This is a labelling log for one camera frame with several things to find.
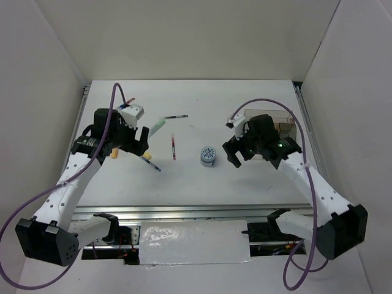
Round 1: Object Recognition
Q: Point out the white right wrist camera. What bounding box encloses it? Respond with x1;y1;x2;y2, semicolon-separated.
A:
226;113;247;140

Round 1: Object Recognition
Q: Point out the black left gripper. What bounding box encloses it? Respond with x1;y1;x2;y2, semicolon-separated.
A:
108;116;148;156

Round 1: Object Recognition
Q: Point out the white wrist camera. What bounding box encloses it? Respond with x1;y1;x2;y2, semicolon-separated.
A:
119;104;145;129
226;113;247;140

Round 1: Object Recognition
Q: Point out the green translucent highlighter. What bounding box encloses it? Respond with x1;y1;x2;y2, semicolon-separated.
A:
148;119;166;138

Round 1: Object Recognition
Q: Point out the white taped front panel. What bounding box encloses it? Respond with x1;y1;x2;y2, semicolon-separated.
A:
139;220;251;265

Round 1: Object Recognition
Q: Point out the black gel pen refill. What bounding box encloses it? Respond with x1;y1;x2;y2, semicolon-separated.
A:
163;115;189;119

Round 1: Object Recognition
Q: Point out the blue gel pen refill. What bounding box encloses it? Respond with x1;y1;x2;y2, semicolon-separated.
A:
140;156;161;172

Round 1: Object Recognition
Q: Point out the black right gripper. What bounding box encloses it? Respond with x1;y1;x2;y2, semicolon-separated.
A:
222;120;263;167

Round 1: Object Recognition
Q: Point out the red gel pen refill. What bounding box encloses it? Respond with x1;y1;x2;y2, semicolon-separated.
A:
171;133;176;160

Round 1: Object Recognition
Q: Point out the clear compartment organizer box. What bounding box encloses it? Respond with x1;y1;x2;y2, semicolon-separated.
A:
244;109;297;141

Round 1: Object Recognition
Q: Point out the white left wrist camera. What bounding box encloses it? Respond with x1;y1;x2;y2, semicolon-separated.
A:
119;104;145;129

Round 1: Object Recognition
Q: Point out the aluminium table edge rail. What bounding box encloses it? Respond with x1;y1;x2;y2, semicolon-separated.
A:
72;204;312;222

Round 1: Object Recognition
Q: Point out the orange pink highlighter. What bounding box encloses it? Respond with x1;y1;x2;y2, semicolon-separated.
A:
111;148;118;159

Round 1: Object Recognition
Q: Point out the left side aluminium rail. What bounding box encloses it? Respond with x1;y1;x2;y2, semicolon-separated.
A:
71;84;91;143

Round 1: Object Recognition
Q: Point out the yellow translucent highlighter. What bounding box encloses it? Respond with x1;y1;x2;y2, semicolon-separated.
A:
143;152;152;160

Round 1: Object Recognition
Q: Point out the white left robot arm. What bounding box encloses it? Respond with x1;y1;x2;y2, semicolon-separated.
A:
15;104;149;266

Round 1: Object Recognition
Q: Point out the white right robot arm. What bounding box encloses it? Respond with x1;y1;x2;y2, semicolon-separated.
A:
223;114;368;260

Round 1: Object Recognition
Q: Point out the red blue capped pen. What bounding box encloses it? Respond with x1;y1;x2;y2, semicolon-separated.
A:
116;98;135;111

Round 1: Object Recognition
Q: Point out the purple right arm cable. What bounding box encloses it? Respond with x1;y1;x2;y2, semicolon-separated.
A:
231;98;330;291

